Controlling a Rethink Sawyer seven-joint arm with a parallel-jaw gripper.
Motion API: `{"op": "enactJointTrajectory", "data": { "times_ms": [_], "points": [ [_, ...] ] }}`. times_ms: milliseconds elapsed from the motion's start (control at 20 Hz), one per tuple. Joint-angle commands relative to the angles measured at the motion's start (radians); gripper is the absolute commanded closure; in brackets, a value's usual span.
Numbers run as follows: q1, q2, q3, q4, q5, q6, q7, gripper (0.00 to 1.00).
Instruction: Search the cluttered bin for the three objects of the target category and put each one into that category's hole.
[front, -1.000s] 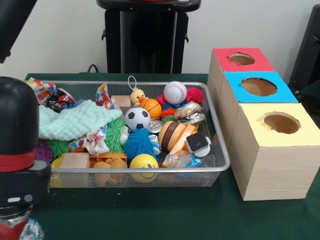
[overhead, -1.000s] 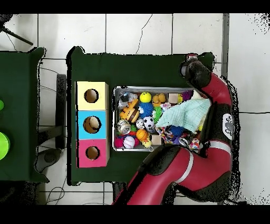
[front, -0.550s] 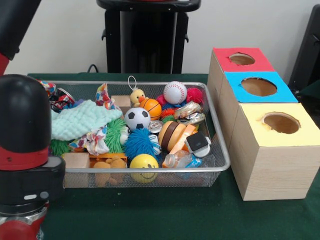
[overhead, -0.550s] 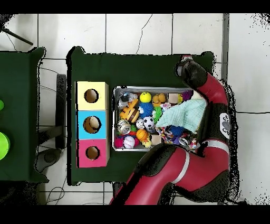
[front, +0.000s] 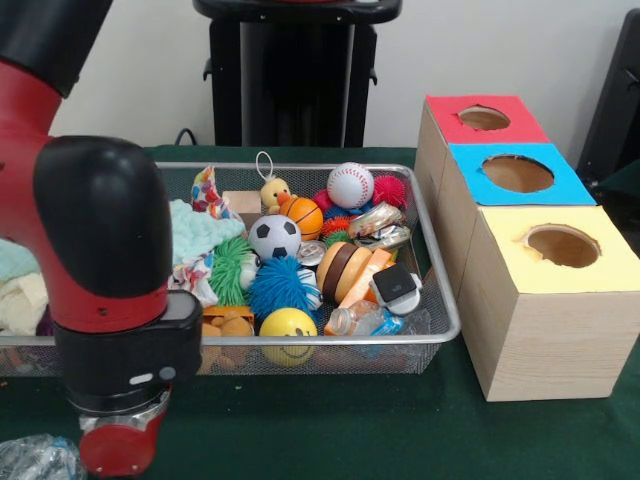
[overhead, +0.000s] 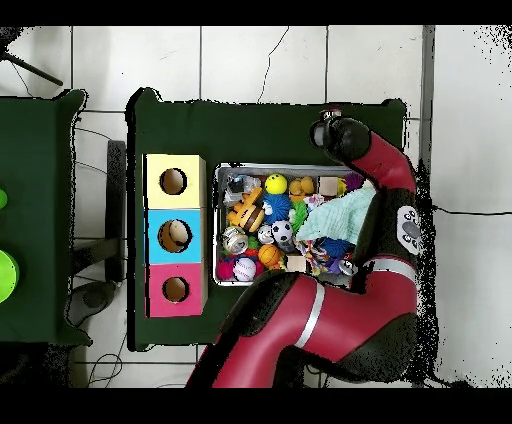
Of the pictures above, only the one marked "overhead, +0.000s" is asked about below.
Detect mint green knitted cloth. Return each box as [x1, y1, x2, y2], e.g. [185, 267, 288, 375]
[295, 185, 377, 246]

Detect wooden box with three holes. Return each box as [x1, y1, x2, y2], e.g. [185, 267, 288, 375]
[143, 153, 209, 319]

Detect yellow smiley ball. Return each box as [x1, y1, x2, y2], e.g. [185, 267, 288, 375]
[264, 173, 288, 196]

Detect blue fuzzy puffer ball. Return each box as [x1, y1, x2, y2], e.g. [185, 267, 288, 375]
[262, 193, 292, 226]

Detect black and white soccer ball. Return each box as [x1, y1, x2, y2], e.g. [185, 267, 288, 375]
[270, 220, 294, 246]

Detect small orange basketball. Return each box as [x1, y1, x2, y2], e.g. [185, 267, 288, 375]
[257, 244, 282, 268]

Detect white baseball with red stitching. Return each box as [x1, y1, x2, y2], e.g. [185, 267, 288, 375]
[232, 257, 257, 282]

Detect black tripod leg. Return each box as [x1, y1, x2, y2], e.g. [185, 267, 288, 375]
[0, 49, 64, 87]

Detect dark green side table cloth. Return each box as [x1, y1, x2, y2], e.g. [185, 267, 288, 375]
[0, 88, 94, 347]

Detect large lime green object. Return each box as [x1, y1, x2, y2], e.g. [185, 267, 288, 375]
[0, 249, 20, 304]

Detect wire mesh bin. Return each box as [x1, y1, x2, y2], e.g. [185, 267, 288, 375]
[213, 161, 377, 288]

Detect black floor cable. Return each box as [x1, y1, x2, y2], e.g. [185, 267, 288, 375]
[433, 205, 512, 217]

